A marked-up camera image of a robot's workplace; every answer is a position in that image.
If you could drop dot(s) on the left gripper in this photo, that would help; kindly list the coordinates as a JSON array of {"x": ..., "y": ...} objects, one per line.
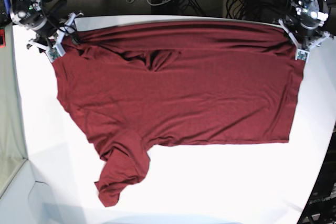
[{"x": 308, "y": 39}]

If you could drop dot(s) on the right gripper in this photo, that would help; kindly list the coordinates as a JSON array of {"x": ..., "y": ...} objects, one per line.
[{"x": 50, "y": 35}]

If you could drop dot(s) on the dark red t-shirt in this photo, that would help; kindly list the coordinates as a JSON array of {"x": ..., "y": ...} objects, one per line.
[{"x": 132, "y": 87}]

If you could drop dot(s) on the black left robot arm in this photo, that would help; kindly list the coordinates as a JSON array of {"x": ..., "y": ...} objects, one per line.
[{"x": 304, "y": 25}]

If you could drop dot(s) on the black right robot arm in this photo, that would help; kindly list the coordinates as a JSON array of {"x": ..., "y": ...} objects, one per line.
[{"x": 29, "y": 13}]

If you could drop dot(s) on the green cloth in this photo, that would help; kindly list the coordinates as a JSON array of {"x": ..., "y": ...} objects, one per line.
[{"x": 13, "y": 148}]

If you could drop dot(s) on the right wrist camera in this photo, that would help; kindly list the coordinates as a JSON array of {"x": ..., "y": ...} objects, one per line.
[{"x": 55, "y": 54}]

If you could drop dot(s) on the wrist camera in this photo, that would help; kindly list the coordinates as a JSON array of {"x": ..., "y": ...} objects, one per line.
[
  {"x": 55, "y": 54},
  {"x": 302, "y": 55}
]

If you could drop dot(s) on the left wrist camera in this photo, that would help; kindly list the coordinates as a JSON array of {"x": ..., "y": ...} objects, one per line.
[{"x": 302, "y": 55}]

